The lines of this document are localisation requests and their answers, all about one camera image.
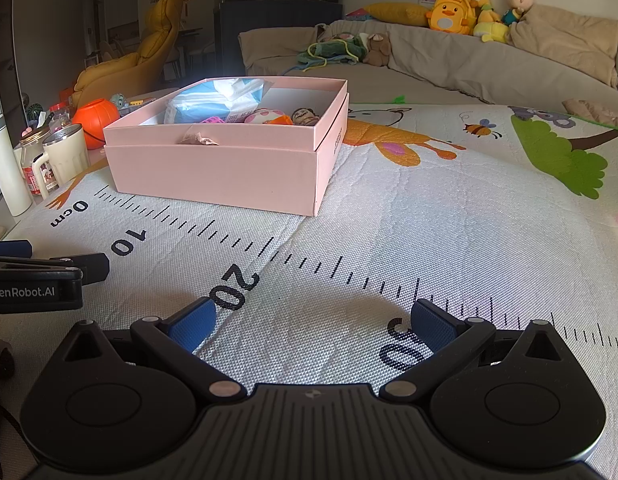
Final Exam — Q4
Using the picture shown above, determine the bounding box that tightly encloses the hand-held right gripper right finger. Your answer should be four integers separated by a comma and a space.
380, 299, 564, 403

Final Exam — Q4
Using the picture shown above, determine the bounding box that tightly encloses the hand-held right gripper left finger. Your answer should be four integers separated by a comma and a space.
64, 297, 242, 405

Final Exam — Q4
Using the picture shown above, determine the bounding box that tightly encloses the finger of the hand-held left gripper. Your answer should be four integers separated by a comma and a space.
0, 240, 34, 261
0, 253, 110, 286

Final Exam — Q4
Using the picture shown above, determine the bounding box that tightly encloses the blue tissue pack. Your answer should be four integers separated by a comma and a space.
164, 79, 277, 125

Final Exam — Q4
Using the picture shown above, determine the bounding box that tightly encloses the pink cardboard box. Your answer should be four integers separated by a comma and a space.
104, 91, 350, 217
103, 77, 350, 153

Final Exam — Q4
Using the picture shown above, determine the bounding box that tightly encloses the pink spotted squishy toy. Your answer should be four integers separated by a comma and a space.
245, 107, 282, 125

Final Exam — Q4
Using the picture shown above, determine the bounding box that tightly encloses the white bottle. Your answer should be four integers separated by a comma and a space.
0, 127, 34, 217

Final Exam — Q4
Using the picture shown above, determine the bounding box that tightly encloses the glass jar with red label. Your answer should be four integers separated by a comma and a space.
14, 130, 52, 196

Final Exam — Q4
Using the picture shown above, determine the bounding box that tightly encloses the white mug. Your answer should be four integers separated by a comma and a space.
31, 125, 92, 198

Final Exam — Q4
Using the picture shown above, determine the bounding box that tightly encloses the cartoon animal play mat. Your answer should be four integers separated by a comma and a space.
0, 102, 618, 480

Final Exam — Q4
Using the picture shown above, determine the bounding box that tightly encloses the red-lidded plastic jar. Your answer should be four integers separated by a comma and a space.
48, 102, 72, 128

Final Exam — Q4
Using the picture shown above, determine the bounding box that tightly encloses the orange pumpkin bucket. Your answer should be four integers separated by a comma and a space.
71, 98, 122, 151

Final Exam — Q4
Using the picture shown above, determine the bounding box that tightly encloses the yellow armchair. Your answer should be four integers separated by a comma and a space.
71, 0, 184, 108

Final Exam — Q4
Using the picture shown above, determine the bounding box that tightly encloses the grey sofa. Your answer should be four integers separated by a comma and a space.
238, 2, 618, 111

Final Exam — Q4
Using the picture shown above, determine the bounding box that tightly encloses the beige quilted cushion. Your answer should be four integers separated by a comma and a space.
563, 99, 618, 131

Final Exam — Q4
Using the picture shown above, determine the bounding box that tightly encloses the brown plush toy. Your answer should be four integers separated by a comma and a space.
361, 32, 392, 67

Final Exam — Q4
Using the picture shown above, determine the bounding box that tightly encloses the green knitted clothing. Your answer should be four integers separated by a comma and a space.
296, 30, 367, 68

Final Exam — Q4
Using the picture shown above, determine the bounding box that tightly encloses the yellow duck plush toy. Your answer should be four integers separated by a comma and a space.
470, 0, 510, 43

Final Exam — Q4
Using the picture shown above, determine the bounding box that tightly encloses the beige blanket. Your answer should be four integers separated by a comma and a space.
506, 2, 618, 92

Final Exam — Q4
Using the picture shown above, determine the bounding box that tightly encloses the yellow duck plush backpack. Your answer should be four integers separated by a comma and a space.
428, 0, 477, 37

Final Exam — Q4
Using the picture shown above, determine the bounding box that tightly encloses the yellow pillow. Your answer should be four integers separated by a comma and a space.
364, 2, 432, 28

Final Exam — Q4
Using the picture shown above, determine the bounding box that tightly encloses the cartoon boy doll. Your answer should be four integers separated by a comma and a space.
500, 0, 537, 28

